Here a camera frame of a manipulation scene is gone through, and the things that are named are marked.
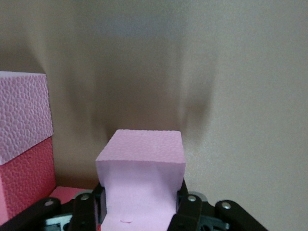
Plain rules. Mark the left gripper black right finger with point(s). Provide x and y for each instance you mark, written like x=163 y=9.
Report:
x=192 y=214

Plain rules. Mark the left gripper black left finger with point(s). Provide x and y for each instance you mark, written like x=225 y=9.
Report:
x=81 y=211

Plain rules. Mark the red foam cube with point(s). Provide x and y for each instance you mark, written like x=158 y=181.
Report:
x=26 y=178

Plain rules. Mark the pink foam cube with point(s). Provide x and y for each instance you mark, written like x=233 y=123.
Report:
x=142 y=173
x=24 y=115

